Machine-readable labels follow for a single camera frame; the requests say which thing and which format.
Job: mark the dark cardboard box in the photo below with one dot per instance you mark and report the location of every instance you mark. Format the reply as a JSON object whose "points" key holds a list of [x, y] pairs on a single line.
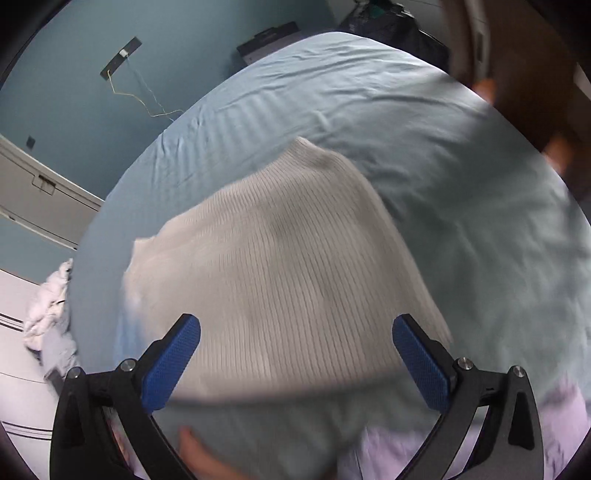
{"points": [[268, 41]]}

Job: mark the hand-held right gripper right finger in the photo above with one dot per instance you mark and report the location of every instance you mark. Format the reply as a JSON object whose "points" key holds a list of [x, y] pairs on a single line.
{"points": [[420, 360]]}

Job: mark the dark wall light switch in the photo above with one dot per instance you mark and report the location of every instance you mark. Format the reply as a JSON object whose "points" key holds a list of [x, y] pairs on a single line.
{"points": [[31, 141]]}

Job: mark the black wall socket strip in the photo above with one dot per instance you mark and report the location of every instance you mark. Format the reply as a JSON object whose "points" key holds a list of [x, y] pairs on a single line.
{"points": [[121, 57]]}

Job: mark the crumpled grey-blue sheet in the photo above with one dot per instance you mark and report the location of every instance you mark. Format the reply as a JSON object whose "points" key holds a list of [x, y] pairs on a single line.
{"points": [[60, 350]]}

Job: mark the wooden headboard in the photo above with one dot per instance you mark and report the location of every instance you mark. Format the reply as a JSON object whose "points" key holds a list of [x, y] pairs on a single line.
{"points": [[531, 69]]}

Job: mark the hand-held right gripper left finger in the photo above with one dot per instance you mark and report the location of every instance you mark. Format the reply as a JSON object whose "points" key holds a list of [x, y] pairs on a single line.
{"points": [[173, 360]]}

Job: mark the person's lavender clothing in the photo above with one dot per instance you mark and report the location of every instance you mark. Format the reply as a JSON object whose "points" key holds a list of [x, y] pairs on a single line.
{"points": [[392, 452]]}

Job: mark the white knit sweater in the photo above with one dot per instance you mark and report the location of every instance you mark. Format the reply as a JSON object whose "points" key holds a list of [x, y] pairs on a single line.
{"points": [[286, 277]]}

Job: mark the light blue bed sheet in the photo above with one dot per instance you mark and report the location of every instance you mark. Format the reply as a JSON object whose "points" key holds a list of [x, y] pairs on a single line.
{"points": [[461, 230]]}

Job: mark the white room door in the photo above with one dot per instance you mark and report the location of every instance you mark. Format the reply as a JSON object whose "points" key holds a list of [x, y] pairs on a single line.
{"points": [[27, 203]]}

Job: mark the black plastic bag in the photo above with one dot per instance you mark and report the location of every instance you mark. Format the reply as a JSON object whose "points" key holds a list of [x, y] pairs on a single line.
{"points": [[406, 37]]}

